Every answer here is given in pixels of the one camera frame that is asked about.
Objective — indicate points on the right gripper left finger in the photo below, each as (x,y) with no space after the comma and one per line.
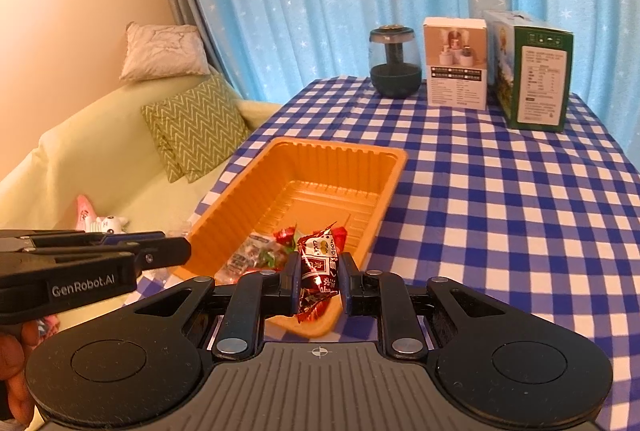
(256,297)

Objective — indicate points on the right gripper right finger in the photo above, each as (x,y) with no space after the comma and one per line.
(385,297)

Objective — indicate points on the clear mixed nuts packet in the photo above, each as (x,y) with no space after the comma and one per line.
(257,252)

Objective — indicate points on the small red candy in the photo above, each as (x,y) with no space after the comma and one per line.
(287,238)

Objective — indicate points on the red white twisted candy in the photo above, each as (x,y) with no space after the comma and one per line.
(318,274)

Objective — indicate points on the red pillow candy packet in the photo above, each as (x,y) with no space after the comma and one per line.
(339,235)

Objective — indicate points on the left hand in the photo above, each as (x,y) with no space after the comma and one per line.
(14,354)

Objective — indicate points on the pink white plush toy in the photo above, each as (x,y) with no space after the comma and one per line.
(90,222)

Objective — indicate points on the orange plastic tray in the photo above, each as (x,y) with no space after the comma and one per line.
(305,183)

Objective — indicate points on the pale yellow sofa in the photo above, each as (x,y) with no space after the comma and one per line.
(106,153)

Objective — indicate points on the green zigzag cushion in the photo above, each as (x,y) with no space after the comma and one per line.
(194,131)

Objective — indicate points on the blue white checkered tablecloth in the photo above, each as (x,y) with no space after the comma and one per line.
(546,222)

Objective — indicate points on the dark glass jar lamp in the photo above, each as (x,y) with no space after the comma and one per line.
(394,60)

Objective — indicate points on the white pink pillow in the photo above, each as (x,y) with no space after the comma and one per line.
(155,52)

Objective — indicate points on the white beige product box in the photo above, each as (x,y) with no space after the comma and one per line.
(456,62)

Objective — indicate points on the green carton box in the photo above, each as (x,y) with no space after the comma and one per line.
(530,63)

